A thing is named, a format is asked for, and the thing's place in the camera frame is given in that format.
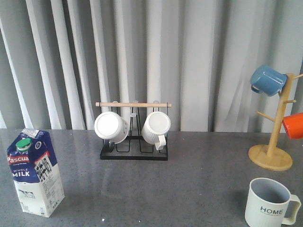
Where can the blue white milk carton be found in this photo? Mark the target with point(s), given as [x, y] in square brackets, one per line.
[35, 172]

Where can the white HOME mug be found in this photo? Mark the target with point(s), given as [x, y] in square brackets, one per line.
[270, 204]

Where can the white ribbed mug on rack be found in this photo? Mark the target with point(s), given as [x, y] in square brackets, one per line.
[155, 128]

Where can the white smooth mug on rack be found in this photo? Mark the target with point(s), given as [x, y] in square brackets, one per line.
[110, 126]

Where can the grey white curtain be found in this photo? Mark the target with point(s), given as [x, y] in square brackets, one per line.
[59, 57]

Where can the blue mug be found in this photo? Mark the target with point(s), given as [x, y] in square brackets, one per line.
[267, 80]

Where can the wooden mug tree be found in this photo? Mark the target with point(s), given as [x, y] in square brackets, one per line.
[270, 156]

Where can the orange mug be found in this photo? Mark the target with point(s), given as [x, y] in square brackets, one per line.
[293, 125]

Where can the black wire mug rack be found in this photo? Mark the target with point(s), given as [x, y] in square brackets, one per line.
[134, 147]

